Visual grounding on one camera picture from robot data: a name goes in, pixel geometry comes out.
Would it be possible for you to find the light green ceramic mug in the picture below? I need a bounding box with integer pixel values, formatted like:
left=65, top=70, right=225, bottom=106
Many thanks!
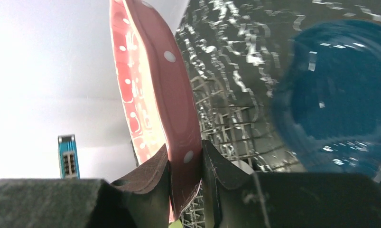
left=168, top=219, right=183, bottom=228

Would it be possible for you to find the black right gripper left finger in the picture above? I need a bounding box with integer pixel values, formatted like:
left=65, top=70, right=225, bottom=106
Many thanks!
left=0, top=146, right=169, bottom=228

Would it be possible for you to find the dark blue plate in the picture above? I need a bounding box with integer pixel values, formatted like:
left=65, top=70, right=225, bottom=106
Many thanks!
left=270, top=19, right=381, bottom=182

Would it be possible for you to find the pink polka dot plate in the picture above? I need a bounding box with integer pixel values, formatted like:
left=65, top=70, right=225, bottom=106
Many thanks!
left=110, top=0, right=202, bottom=222

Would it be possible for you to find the dark grey flat box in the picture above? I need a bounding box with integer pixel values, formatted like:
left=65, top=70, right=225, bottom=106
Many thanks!
left=58, top=134, right=80, bottom=179

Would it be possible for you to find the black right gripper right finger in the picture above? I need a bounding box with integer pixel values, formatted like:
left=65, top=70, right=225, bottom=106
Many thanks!
left=202, top=140, right=381, bottom=228

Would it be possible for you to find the pink patterned bowl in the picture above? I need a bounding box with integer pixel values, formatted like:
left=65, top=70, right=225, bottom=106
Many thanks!
left=232, top=160, right=255, bottom=175

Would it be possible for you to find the grey wire dish rack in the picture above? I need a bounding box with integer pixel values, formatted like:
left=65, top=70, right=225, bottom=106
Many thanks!
left=181, top=75, right=298, bottom=228

